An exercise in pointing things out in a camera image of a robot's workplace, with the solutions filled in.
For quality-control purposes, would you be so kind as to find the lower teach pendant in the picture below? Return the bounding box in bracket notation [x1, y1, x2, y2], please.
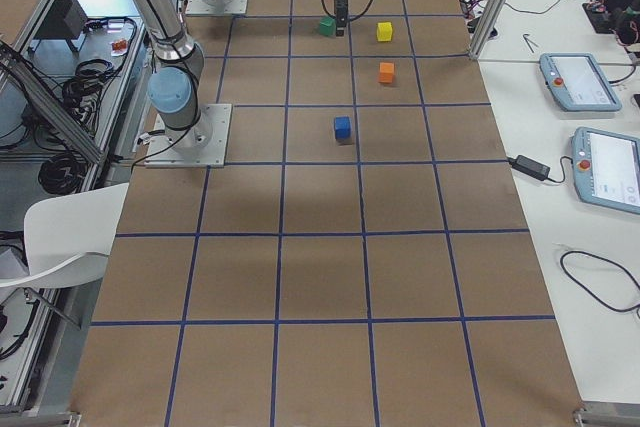
[571, 127, 639, 214]

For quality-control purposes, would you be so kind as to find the green block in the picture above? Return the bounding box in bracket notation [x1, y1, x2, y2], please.
[317, 16, 336, 37]

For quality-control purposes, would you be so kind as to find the black cable on table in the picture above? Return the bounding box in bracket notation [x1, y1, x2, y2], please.
[559, 248, 640, 320]

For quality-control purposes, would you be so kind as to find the orange block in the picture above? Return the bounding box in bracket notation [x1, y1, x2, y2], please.
[378, 62, 395, 85]

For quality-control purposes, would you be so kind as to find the teach pendant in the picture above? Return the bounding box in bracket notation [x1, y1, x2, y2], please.
[571, 127, 639, 214]
[539, 53, 622, 112]

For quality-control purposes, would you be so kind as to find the black power adapter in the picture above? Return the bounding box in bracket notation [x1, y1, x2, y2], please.
[507, 155, 550, 181]

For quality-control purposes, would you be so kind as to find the blue block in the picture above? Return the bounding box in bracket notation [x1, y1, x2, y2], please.
[333, 116, 352, 142]

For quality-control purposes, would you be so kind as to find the upper teach pendant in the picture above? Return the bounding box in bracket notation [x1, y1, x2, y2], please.
[539, 53, 622, 112]

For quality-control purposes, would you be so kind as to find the allen key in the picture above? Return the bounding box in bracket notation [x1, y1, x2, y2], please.
[523, 33, 535, 53]

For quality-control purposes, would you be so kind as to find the orange snack packet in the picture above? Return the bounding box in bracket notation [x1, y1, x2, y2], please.
[111, 39, 127, 52]

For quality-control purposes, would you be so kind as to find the yellow block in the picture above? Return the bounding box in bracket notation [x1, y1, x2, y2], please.
[376, 22, 394, 42]

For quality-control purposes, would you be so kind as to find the white chair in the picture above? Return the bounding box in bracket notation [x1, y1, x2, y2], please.
[1, 183, 129, 289]

